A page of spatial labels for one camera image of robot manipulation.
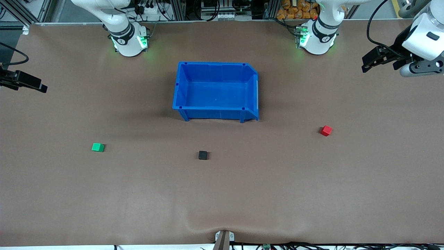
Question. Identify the green cube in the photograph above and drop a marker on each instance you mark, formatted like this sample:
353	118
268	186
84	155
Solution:
97	147

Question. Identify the metal mat clamp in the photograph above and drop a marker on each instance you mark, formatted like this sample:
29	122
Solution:
223	239

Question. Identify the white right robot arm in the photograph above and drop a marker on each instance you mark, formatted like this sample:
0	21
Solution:
126	41

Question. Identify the blue plastic storage bin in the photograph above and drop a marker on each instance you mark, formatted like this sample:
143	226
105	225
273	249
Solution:
215	93

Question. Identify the grey pipe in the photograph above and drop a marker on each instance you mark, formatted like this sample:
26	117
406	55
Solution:
412	8

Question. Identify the orange bag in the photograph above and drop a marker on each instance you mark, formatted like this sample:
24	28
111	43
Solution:
298	9

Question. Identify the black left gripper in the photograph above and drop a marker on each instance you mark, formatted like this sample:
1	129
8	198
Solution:
397	49

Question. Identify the black cube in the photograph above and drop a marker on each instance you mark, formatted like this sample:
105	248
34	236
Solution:
203	155

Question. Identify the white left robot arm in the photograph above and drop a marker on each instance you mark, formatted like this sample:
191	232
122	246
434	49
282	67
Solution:
319	38

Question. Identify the red cube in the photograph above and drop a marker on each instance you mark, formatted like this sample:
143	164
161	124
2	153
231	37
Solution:
326	131

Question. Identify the brown table mat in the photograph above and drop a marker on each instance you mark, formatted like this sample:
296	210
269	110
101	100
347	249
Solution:
104	194

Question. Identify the white connector block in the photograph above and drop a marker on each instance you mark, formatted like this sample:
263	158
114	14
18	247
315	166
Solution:
225	16

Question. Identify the white power strip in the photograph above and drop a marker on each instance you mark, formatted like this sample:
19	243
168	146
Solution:
149	10

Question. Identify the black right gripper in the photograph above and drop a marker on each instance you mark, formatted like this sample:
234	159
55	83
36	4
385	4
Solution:
10	79

